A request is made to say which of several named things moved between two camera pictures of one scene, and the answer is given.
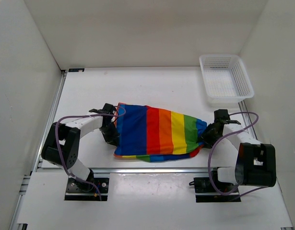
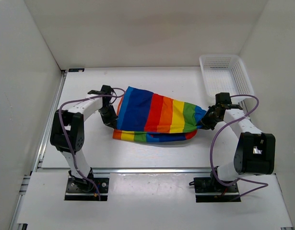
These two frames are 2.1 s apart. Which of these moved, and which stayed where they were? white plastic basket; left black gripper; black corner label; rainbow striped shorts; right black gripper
Moved: rainbow striped shorts; left black gripper; right black gripper
Stayed: white plastic basket; black corner label
